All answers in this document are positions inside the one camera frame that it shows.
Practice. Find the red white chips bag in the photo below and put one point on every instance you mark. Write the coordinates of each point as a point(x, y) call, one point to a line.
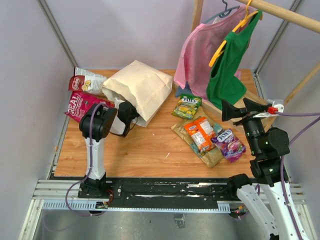
point(86, 81)

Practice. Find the blue cloth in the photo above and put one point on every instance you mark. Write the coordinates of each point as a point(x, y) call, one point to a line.
point(179, 90)

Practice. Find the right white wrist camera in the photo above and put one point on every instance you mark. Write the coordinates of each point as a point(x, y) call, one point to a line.
point(273, 106)

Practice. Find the orange Fox's candy packet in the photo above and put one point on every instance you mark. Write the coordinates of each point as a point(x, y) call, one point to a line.
point(201, 133)

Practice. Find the green tank top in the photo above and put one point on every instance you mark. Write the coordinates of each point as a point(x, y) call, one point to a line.
point(223, 84)

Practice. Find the green snack packet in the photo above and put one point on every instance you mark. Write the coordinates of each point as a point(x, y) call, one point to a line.
point(187, 106)

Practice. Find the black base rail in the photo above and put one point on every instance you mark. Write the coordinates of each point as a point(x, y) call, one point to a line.
point(164, 194)

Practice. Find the grey blue hanger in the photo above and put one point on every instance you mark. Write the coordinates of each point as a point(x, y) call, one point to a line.
point(223, 14)

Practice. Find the magenta crisps bag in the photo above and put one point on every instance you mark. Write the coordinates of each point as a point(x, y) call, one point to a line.
point(81, 102)

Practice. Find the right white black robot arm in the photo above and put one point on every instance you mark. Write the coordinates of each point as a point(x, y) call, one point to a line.
point(279, 220)

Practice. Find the yellow hanger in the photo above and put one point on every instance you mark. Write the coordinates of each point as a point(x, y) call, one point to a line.
point(248, 16)

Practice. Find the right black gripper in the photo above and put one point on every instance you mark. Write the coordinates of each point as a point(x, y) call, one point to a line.
point(229, 111)

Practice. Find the teal white snack packet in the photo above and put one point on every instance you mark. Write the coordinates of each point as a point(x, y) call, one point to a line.
point(217, 129)

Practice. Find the pink t-shirt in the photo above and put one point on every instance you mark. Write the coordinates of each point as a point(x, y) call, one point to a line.
point(198, 49)

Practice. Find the wooden clothes rack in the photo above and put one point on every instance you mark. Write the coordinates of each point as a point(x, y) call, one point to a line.
point(279, 12)

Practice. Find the purple snack packet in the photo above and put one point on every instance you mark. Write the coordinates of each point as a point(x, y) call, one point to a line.
point(229, 145)

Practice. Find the brown paper bag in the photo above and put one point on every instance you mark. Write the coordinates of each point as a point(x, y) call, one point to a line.
point(145, 87)

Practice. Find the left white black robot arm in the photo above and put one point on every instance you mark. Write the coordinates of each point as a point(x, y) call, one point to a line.
point(95, 125)

